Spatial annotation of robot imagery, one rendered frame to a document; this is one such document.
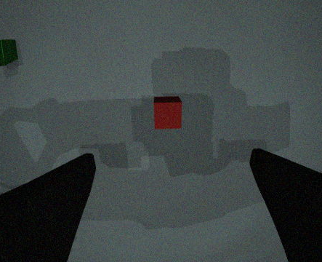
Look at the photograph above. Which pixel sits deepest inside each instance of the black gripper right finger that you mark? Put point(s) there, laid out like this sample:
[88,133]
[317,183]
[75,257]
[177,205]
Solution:
[293,196]

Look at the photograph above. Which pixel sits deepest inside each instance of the red block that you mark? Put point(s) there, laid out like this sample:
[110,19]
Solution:
[168,112]

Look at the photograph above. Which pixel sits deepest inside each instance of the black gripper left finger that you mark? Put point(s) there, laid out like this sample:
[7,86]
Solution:
[39,219]

